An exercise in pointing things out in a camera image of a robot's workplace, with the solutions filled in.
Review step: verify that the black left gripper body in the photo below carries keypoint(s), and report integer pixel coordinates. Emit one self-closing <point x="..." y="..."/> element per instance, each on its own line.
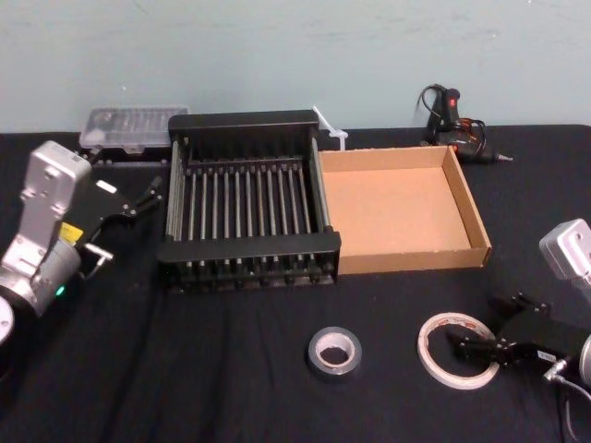
<point x="108" y="203"/>

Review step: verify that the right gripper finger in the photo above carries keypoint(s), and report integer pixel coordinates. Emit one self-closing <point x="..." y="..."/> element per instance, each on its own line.
<point x="519" y="304"/>
<point x="475" y="346"/>

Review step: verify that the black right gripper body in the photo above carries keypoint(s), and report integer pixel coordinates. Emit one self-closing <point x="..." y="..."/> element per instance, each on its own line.
<point x="540" y="339"/>

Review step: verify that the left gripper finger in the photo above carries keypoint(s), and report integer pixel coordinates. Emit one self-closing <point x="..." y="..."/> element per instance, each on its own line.
<point x="148" y="203"/>
<point x="153" y="187"/>

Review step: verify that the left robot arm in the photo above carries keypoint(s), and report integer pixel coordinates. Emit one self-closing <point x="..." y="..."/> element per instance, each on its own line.
<point x="48" y="184"/>

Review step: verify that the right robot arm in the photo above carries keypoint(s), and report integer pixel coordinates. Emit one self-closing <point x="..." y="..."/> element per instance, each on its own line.
<point x="565" y="249"/>

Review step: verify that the white tape roll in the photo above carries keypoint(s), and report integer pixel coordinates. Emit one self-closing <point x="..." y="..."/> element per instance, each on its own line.
<point x="423" y="351"/>

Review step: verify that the silver tape roll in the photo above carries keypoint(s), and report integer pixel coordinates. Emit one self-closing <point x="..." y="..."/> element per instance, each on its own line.
<point x="315" y="356"/>

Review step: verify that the clear plastic case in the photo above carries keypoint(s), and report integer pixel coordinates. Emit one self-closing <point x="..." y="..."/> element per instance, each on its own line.
<point x="134" y="122"/>

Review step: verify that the black rack with steel bars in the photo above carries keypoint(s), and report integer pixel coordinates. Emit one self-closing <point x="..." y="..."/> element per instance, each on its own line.
<point x="244" y="124"/>

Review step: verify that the shallow brown cardboard tray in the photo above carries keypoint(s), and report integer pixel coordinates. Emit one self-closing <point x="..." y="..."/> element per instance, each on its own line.
<point x="392" y="207"/>

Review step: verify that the black table cloth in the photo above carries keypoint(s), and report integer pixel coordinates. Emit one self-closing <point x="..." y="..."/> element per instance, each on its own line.
<point x="231" y="369"/>

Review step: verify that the white three-armed plastic piece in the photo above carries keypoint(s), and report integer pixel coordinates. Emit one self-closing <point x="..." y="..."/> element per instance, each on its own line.
<point x="336" y="135"/>

